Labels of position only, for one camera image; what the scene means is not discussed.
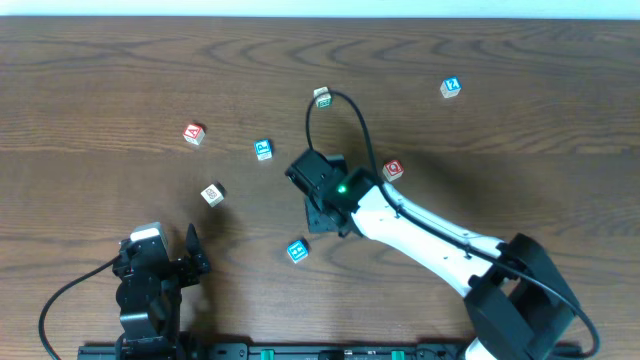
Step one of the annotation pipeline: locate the blue letter P block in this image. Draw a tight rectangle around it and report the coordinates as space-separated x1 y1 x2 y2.
254 139 273 161

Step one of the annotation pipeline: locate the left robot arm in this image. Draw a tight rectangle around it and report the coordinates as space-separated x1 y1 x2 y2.
113 222 211 359

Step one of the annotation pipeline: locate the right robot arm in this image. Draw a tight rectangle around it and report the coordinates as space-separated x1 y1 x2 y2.
286 150 587 359

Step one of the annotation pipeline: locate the left black cable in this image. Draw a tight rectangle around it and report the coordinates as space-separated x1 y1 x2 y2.
38 254 124 360

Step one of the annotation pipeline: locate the blue number 2 block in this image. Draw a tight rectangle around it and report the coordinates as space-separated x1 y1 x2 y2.
440 76 461 98

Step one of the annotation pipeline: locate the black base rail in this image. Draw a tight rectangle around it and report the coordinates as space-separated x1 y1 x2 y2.
76 342 495 360

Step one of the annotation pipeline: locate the red letter A block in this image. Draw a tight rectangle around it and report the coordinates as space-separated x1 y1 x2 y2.
183 124 206 146

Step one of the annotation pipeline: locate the black cable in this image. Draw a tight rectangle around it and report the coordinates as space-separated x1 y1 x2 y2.
304 89 601 359
38 254 124 360

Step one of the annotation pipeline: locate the pineapple green B block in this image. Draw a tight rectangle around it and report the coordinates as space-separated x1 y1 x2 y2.
201 183 226 207

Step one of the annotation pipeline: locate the red letter Q block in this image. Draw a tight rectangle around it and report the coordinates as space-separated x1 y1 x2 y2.
382 159 404 182

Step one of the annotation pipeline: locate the green number 5 block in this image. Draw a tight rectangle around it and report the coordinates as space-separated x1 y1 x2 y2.
313 87 332 108

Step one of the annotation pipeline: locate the blue letter H block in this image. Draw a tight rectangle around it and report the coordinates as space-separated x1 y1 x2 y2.
286 239 309 263

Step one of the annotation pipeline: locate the right black cable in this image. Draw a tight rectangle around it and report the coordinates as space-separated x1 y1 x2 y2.
304 89 601 359

